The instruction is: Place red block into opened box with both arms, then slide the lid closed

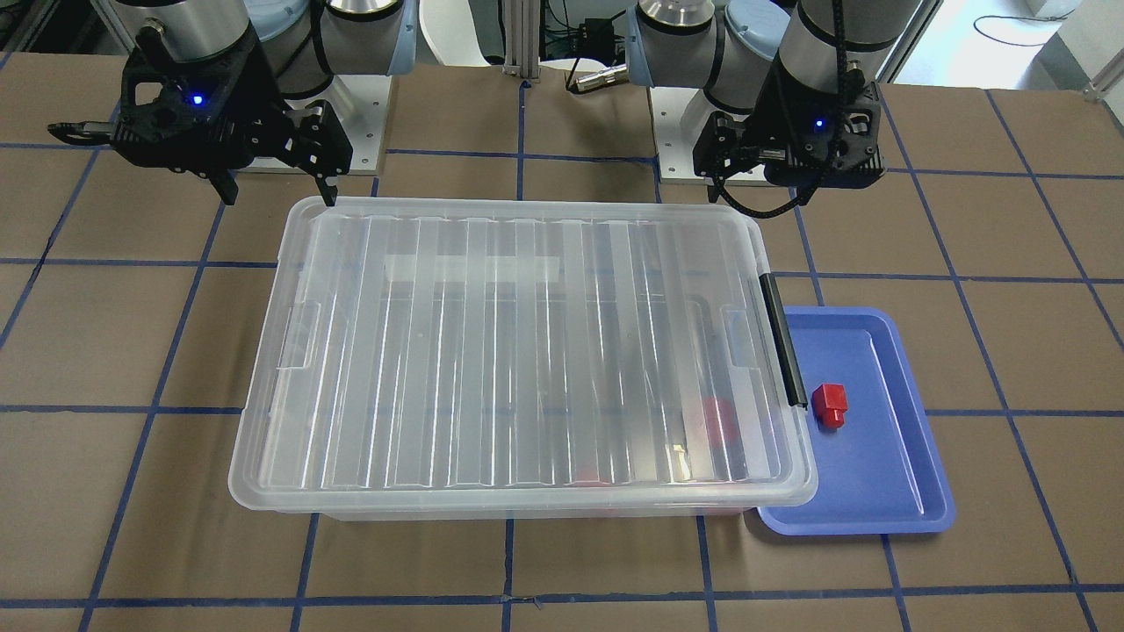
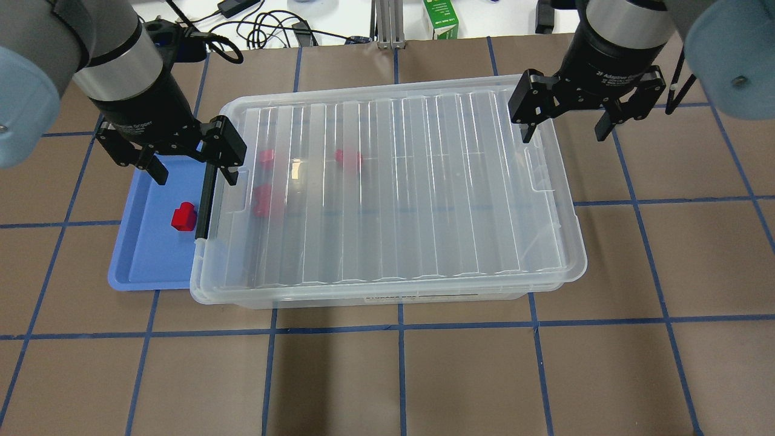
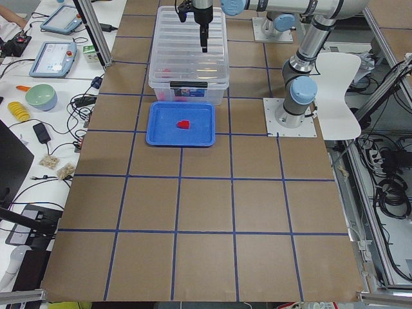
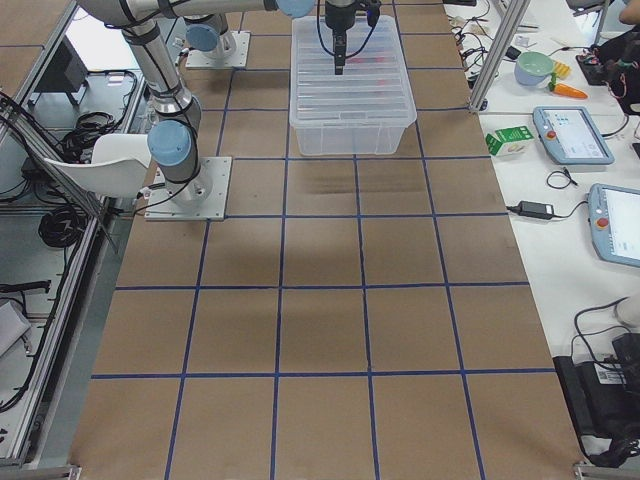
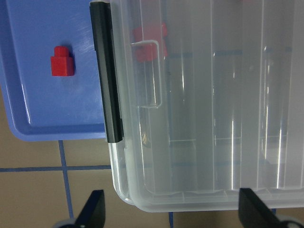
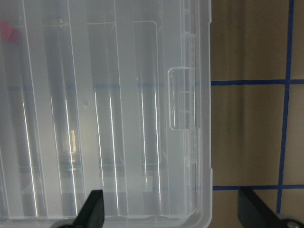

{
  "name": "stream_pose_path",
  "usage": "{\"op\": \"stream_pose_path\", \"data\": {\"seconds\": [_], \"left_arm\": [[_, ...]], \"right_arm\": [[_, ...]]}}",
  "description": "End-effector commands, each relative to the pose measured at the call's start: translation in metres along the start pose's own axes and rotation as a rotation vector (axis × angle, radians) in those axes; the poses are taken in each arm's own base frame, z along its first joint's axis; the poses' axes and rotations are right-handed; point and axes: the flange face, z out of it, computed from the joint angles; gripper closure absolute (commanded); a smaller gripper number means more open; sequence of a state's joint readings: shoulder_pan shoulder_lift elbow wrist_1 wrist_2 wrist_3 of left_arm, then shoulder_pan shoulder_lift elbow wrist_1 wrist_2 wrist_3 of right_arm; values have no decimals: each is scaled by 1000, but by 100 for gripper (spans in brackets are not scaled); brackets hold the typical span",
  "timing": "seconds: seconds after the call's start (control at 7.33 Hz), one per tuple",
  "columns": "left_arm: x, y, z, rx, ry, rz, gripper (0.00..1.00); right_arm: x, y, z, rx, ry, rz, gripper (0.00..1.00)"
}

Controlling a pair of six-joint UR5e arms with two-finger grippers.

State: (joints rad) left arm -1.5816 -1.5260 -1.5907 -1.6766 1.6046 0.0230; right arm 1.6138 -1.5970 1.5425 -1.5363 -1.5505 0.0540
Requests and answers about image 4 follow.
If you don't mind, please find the toy carrot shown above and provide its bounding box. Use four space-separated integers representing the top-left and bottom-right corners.
547 73 588 100

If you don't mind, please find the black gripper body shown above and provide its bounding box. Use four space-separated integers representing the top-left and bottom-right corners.
325 0 356 51

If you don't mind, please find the upper teach pendant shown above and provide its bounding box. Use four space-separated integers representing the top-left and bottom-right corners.
532 106 615 166

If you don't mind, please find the lower teach pendant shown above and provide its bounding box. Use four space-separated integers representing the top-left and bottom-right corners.
587 184 640 267

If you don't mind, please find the toy corn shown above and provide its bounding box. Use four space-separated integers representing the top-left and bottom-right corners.
552 61 571 80

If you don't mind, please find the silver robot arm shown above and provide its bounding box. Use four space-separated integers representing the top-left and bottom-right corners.
184 13 237 59
80 1 366 219

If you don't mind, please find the green white carton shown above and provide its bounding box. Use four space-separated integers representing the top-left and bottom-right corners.
485 125 534 157

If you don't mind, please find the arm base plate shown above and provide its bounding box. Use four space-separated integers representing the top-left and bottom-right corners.
186 29 251 70
143 157 232 221

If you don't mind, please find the green and blue bowl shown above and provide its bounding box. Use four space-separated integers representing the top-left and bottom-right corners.
514 51 554 86

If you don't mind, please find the black device lower right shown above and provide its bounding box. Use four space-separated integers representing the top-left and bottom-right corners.
553 333 639 468

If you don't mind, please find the clear plastic box lid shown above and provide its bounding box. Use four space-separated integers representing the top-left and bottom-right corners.
290 15 417 129

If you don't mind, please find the aluminium frame post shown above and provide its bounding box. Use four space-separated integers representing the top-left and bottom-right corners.
468 0 530 113

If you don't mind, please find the clear plastic storage box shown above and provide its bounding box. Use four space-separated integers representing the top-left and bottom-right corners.
289 15 418 157

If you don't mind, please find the teach pendant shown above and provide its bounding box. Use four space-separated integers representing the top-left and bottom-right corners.
532 106 615 166
587 184 640 267

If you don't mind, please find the white plastic chair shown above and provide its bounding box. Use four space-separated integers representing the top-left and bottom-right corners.
44 133 151 198

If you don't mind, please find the black power adapter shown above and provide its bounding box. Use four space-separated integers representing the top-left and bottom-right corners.
507 200 555 220

